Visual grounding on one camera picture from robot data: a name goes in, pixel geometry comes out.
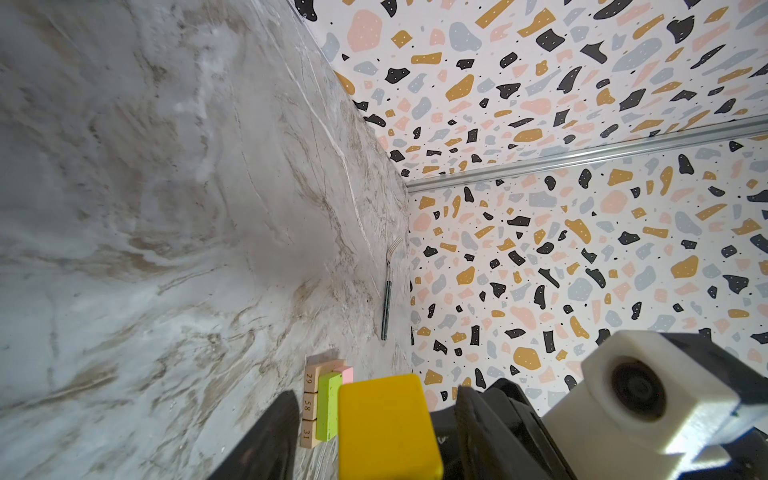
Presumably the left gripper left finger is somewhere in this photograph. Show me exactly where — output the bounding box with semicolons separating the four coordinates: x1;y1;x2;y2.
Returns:
209;391;299;480

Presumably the yellow arch block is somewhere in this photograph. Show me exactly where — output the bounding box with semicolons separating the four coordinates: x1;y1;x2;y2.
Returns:
338;374;444;479

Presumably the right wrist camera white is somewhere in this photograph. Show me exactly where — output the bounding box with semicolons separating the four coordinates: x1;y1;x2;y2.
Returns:
543;330;767;479

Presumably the lime green block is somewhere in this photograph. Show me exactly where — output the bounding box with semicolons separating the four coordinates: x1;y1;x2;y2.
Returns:
316;372;343;442

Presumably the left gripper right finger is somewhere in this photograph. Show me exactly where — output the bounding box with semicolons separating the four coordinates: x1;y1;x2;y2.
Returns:
454;379;576;479

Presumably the pink block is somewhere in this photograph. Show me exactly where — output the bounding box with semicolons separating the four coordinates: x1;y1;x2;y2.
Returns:
333;365;354;384

